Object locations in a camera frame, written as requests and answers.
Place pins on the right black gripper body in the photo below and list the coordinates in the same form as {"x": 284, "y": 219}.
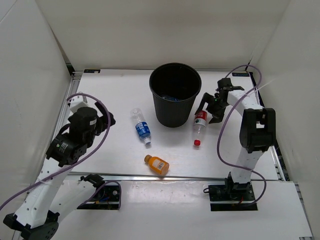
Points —
{"x": 216, "y": 106}

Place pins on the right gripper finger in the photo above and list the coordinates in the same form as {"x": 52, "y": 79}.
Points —
{"x": 216, "y": 118}
{"x": 206, "y": 99}

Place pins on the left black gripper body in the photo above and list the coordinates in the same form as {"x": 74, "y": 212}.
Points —
{"x": 100, "y": 125}

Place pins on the clear bottle light blue label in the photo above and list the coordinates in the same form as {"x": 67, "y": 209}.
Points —
{"x": 171, "y": 98}

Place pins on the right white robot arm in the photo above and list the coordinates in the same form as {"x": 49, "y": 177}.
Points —
{"x": 257, "y": 131}

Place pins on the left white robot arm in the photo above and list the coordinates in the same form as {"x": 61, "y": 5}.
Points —
{"x": 41, "y": 213}

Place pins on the black plastic bin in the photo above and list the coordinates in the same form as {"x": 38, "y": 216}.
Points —
{"x": 177, "y": 80}

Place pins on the clear bottle red label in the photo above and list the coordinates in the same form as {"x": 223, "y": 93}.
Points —
{"x": 199, "y": 127}

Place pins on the clear bottle dark blue label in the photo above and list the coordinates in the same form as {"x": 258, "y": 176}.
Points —
{"x": 141, "y": 126}

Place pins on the orange juice bottle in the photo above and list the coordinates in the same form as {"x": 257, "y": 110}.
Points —
{"x": 157, "y": 165}

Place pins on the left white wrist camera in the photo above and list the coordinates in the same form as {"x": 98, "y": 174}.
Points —
{"x": 77, "y": 102}

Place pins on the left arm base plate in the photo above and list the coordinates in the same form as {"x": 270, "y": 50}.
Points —
{"x": 108, "y": 198}

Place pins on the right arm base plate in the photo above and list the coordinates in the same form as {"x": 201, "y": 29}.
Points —
{"x": 222, "y": 200}

